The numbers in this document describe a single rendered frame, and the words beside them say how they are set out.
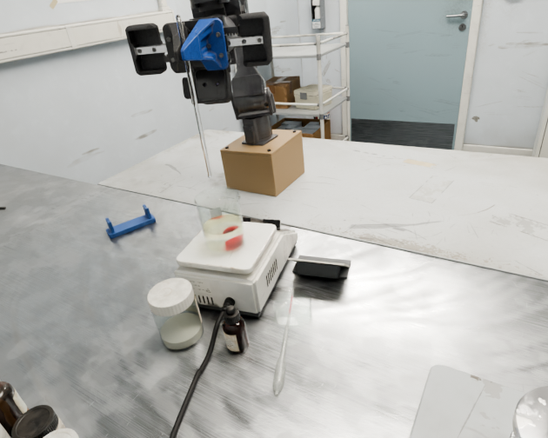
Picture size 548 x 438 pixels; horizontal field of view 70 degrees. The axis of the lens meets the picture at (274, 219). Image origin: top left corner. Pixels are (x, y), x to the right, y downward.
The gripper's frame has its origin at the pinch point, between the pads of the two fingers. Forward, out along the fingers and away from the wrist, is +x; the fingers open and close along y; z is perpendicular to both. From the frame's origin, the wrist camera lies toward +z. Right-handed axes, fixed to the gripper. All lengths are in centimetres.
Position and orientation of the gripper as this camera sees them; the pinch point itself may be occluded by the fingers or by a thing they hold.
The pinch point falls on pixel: (188, 50)
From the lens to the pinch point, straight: 51.9
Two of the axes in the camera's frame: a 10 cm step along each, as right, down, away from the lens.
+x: -1.0, 5.2, -8.5
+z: 1.0, 8.5, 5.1
